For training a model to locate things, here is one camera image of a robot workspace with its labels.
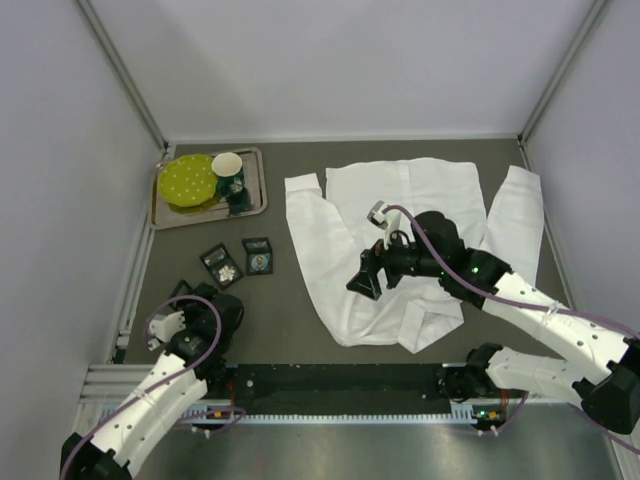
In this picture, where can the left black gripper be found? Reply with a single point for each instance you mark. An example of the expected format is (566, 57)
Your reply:
(185, 292)

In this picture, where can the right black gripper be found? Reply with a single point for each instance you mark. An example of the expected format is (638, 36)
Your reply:
(379, 266)

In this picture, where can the sparkly snowflake brooch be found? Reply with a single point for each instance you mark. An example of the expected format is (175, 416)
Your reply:
(226, 274)

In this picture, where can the white shirt garment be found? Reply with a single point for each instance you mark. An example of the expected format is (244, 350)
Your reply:
(329, 230)

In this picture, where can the round clear blue brooch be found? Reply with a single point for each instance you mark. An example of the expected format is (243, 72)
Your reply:
(260, 262)

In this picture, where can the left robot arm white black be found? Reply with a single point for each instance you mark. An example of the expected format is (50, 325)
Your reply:
(117, 446)

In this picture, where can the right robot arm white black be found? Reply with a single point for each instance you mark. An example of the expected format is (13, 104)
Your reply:
(597, 367)

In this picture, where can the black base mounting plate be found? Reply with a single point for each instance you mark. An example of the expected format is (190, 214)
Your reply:
(349, 389)

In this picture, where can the silver metal tray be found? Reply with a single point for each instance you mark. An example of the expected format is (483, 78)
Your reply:
(252, 200)

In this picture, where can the green polka dot plate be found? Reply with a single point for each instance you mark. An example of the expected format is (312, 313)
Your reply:
(187, 181)

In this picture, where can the white cup dark base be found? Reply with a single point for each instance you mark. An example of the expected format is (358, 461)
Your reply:
(228, 168)

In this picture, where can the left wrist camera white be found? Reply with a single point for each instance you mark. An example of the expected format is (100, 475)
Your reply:
(162, 328)

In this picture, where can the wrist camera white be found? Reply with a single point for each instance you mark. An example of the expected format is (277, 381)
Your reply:
(386, 221)
(162, 328)

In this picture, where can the black square frame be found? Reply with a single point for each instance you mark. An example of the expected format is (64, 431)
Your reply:
(254, 246)
(217, 257)
(182, 288)

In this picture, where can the black square frame left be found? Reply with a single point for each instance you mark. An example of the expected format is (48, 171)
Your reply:
(217, 257)

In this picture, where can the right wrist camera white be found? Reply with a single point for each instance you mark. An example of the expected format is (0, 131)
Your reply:
(386, 221)

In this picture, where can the black square frame right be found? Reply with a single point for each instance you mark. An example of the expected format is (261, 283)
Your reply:
(254, 246)

